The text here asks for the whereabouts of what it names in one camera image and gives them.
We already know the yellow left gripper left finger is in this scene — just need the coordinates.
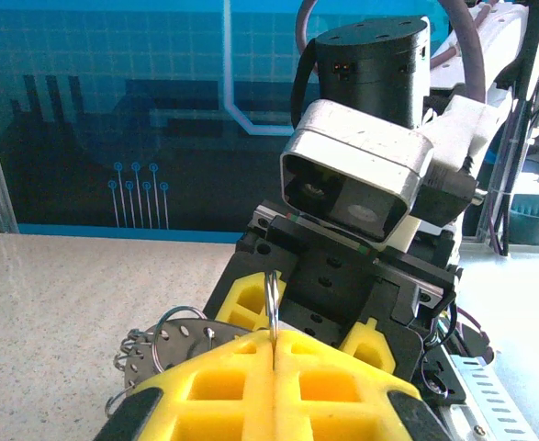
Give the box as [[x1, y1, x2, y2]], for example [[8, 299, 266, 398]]
[[92, 329, 277, 441]]

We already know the slotted aluminium cable duct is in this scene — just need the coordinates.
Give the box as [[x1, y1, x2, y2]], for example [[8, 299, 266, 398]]
[[452, 356, 527, 441]]

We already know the teal plastic bin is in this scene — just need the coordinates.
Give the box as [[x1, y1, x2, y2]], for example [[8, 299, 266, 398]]
[[507, 192, 539, 243]]

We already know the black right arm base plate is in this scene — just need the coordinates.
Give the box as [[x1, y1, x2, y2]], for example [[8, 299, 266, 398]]
[[415, 342, 467, 405]]

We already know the large silver split ring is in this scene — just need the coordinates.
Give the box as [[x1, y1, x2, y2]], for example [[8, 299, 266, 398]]
[[264, 269, 282, 368]]

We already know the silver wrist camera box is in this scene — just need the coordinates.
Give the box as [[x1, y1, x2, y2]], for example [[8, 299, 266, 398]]
[[279, 97, 435, 244]]

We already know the black camera cable plug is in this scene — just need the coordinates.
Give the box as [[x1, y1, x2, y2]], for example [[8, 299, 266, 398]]
[[409, 167, 486, 229]]

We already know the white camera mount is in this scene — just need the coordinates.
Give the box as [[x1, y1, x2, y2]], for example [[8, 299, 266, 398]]
[[387, 91, 514, 253]]

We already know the short purple base cable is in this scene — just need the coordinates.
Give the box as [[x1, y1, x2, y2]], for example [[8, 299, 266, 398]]
[[455, 305, 488, 336]]

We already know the small silver key ring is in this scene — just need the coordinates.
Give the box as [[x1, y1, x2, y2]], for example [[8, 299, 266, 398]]
[[114, 327, 153, 368], [105, 390, 137, 418]]

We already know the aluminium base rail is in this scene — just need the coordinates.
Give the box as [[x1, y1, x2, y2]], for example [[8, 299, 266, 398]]
[[438, 394, 481, 441]]

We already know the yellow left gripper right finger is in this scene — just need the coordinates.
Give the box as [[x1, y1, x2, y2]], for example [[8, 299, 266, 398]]
[[273, 329, 454, 441]]

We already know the large silver key ring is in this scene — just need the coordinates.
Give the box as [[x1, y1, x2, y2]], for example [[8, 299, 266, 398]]
[[151, 305, 208, 374]]

